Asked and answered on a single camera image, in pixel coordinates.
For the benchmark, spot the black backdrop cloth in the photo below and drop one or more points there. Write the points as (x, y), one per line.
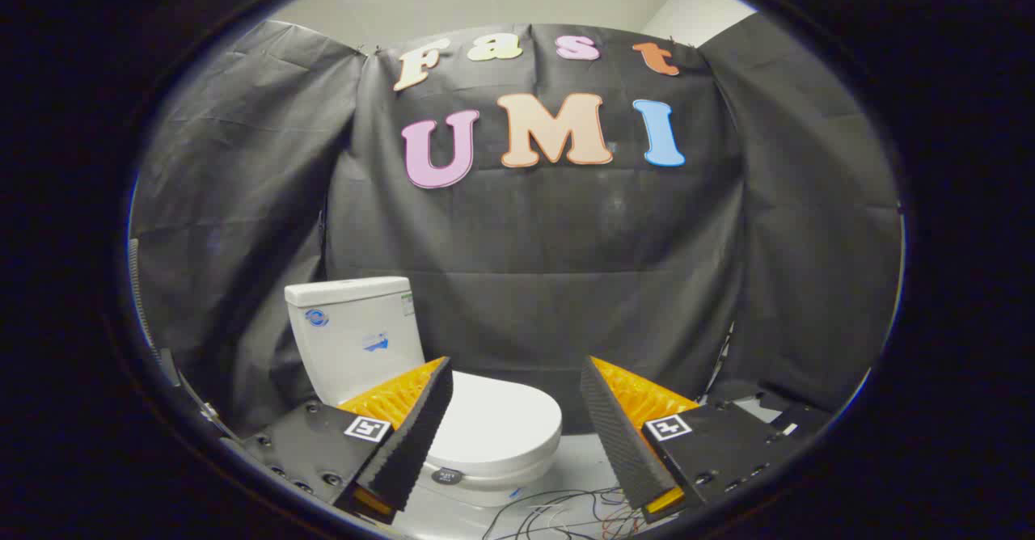
(525, 241)

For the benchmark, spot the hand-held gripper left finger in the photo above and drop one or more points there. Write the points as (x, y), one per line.
(416, 443)

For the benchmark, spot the white toilet lid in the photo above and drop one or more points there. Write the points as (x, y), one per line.
(501, 419)

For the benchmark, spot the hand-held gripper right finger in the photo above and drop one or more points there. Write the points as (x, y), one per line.
(614, 435)

